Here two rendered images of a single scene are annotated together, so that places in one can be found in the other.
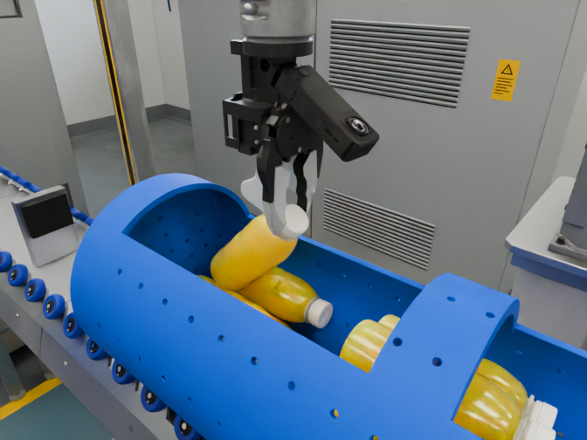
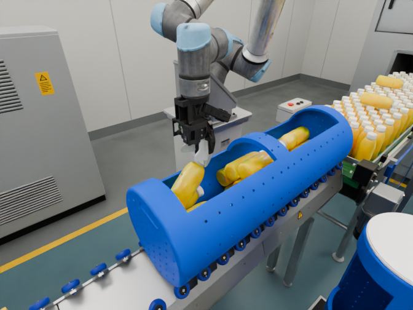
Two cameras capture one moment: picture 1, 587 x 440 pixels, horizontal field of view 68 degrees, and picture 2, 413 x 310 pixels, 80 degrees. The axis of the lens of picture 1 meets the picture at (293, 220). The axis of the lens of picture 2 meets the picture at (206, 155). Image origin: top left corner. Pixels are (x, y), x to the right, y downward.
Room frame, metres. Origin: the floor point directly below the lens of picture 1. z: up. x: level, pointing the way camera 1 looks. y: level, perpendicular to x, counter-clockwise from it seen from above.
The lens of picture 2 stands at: (0.34, 0.59, 1.62)
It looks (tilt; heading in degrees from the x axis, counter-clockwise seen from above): 33 degrees down; 281
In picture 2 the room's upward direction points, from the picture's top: straight up
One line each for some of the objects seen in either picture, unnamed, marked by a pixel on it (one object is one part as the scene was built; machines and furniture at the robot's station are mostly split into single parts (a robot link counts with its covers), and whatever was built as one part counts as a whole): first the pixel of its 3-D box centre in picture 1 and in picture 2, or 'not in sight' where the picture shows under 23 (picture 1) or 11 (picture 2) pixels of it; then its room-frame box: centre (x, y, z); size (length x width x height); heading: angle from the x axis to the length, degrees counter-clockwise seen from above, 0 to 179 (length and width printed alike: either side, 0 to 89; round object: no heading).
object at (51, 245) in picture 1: (50, 227); not in sight; (0.82, 0.53, 1.00); 0.10 x 0.04 x 0.15; 141
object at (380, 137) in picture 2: not in sight; (374, 143); (-0.32, -0.65, 0.98); 0.07 x 0.07 x 0.17
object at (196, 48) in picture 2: not in sight; (194, 51); (0.47, 0.01, 1.52); 0.09 x 0.08 x 0.11; 73
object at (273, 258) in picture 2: not in sight; (277, 240); (0.08, -0.50, 0.31); 0.06 x 0.06 x 0.63; 51
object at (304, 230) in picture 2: not in sight; (296, 254); (-0.03, -0.41, 0.31); 0.06 x 0.06 x 0.63; 51
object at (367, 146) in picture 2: not in sight; (364, 151); (-0.24, -0.56, 0.98); 0.07 x 0.07 x 0.17
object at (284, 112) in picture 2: not in sight; (293, 111); (0.08, -0.85, 1.05); 0.20 x 0.10 x 0.10; 51
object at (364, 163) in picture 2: not in sight; (363, 173); (-0.20, -0.42, 0.95); 0.10 x 0.07 x 0.10; 141
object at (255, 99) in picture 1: (272, 99); (193, 117); (0.48, 0.02, 1.36); 0.09 x 0.08 x 0.12; 51
